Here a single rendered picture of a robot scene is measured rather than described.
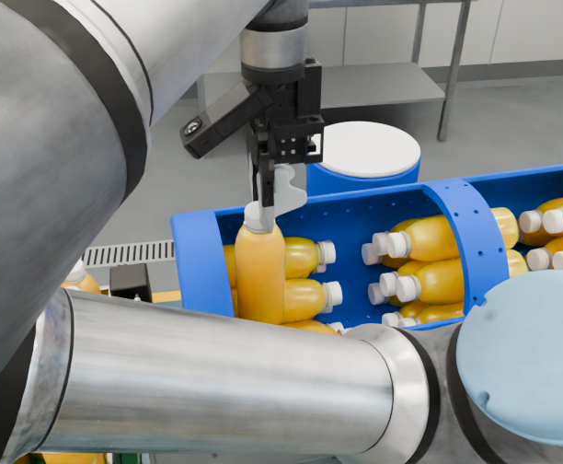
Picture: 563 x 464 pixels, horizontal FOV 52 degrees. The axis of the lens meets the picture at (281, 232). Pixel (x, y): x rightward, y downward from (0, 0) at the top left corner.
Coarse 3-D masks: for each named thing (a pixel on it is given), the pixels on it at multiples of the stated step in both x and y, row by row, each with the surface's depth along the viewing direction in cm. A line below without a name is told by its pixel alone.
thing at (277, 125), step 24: (264, 72) 60; (288, 72) 60; (312, 72) 63; (288, 96) 64; (312, 96) 64; (264, 120) 65; (288, 120) 65; (312, 120) 66; (288, 144) 66; (312, 144) 67
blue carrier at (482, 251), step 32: (352, 192) 90; (384, 192) 91; (416, 192) 100; (448, 192) 88; (480, 192) 106; (512, 192) 108; (544, 192) 111; (192, 224) 82; (224, 224) 96; (288, 224) 100; (320, 224) 102; (352, 224) 104; (384, 224) 106; (480, 224) 84; (192, 256) 77; (352, 256) 107; (480, 256) 82; (192, 288) 75; (224, 288) 76; (352, 288) 107; (480, 288) 82; (320, 320) 104; (352, 320) 104; (448, 320) 84
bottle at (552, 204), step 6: (558, 198) 103; (546, 204) 102; (552, 204) 102; (558, 204) 101; (534, 210) 103; (540, 210) 102; (546, 210) 101; (540, 216) 101; (540, 228) 102; (546, 234) 103; (552, 234) 102; (558, 234) 102
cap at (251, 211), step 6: (252, 204) 74; (258, 204) 74; (246, 210) 73; (252, 210) 74; (258, 210) 74; (246, 216) 73; (252, 216) 72; (258, 216) 72; (246, 222) 74; (252, 222) 73; (258, 222) 72; (258, 228) 73; (264, 228) 73
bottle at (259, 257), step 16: (240, 240) 75; (256, 240) 74; (272, 240) 75; (240, 256) 76; (256, 256) 75; (272, 256) 75; (240, 272) 78; (256, 272) 76; (272, 272) 77; (240, 288) 80; (256, 288) 78; (272, 288) 79; (240, 304) 83; (256, 304) 80; (272, 304) 81; (256, 320) 83; (272, 320) 84
